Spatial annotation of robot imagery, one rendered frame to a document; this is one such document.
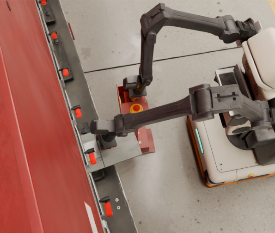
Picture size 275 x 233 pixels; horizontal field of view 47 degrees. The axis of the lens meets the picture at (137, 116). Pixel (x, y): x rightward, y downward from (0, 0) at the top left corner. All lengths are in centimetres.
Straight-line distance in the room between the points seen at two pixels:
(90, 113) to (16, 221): 146
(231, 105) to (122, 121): 44
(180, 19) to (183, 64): 154
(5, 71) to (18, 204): 22
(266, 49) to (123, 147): 73
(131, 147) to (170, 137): 111
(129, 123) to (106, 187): 47
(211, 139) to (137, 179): 63
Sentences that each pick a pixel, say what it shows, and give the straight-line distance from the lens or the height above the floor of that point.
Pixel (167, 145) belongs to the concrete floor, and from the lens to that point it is 252.
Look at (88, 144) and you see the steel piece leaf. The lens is 148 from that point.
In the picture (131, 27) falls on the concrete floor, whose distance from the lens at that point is 303.
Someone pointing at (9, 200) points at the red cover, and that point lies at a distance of 22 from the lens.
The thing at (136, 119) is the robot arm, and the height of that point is 132.
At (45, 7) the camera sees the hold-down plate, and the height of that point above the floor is 91.
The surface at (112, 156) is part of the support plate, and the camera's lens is 146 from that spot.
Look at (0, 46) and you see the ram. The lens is 45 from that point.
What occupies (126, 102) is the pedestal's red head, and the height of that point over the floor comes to 78.
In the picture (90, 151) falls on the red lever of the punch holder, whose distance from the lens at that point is 127.
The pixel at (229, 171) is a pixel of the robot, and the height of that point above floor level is 28.
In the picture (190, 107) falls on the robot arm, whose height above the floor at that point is 149.
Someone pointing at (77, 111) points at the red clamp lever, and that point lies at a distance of 130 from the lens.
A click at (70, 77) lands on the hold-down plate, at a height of 90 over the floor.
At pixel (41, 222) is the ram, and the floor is 206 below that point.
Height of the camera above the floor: 240
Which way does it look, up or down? 68 degrees down
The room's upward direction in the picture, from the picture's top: 1 degrees clockwise
